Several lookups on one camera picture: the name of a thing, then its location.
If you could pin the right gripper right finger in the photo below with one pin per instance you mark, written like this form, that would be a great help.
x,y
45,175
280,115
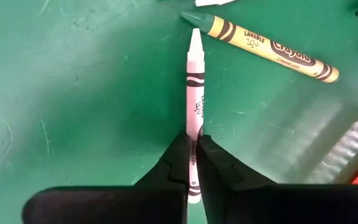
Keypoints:
x,y
259,205

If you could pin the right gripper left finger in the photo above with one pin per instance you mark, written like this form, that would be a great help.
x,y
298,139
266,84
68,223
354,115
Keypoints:
x,y
120,205

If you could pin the yellow-wrapped green crayon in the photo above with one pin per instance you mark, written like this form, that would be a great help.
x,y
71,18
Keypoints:
x,y
275,51

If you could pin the green table mat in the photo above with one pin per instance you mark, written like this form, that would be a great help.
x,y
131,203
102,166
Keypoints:
x,y
73,93

